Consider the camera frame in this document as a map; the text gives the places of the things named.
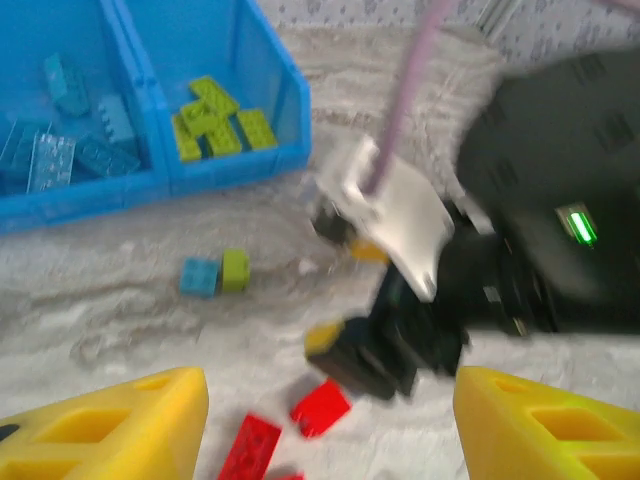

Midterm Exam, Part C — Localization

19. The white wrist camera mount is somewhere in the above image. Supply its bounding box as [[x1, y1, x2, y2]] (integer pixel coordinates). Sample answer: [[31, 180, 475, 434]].
[[316, 134, 457, 305]]

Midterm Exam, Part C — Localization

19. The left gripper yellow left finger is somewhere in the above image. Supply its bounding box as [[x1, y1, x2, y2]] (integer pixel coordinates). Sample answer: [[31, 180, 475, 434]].
[[0, 367, 209, 480]]

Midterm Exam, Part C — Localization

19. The green small lego brick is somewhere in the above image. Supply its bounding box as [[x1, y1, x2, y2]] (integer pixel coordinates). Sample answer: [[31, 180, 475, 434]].
[[220, 248, 252, 294]]

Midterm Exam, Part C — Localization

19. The blue plastic bin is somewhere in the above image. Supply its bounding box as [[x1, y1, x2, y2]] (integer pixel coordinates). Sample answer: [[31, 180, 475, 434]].
[[0, 0, 172, 236], [112, 0, 313, 197]]

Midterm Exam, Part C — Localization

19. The aluminium frame post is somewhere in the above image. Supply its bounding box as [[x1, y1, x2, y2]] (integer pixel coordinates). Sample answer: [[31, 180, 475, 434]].
[[473, 0, 527, 32]]

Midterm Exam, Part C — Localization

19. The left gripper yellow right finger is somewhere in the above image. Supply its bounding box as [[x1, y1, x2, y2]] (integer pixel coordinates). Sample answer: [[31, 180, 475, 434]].
[[452, 365, 640, 480]]

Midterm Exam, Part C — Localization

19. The purple camera cable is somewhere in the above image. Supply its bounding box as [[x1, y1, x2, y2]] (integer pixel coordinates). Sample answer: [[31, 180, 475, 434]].
[[360, 0, 459, 195]]

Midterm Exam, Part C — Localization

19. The red square lego brick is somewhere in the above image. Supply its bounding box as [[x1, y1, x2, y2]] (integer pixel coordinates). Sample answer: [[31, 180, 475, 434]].
[[289, 378, 352, 440]]

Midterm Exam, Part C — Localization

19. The blue small lego brick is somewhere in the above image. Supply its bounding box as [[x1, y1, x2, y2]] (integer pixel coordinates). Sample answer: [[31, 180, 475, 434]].
[[179, 257, 220, 300]]

